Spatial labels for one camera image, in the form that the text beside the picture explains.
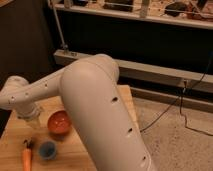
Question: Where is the orange ceramic bowl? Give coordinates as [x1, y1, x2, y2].
[47, 110, 71, 135]

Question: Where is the small blue cup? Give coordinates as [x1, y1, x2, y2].
[38, 141, 57, 160]

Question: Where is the metal pole stand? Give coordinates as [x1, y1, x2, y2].
[50, 0, 77, 56]

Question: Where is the orange toy carrot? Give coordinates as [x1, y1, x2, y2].
[22, 140, 33, 171]

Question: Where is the wooden shelf with clutter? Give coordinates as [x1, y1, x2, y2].
[47, 0, 213, 30]

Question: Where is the black cable on floor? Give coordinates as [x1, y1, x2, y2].
[139, 53, 213, 137]

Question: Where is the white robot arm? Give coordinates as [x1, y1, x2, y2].
[0, 54, 157, 171]

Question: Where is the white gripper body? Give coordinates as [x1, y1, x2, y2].
[17, 107, 42, 129]

